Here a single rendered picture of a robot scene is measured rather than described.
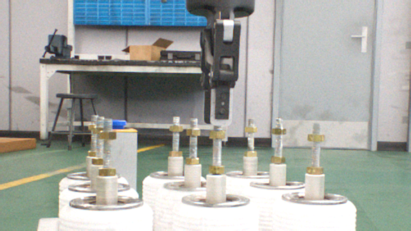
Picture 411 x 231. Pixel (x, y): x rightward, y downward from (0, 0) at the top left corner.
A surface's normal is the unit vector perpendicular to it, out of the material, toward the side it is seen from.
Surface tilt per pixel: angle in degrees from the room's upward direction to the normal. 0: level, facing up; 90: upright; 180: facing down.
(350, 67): 90
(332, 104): 90
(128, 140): 90
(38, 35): 90
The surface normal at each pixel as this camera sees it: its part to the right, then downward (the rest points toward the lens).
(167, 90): -0.11, 0.07
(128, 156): 0.28, 0.07
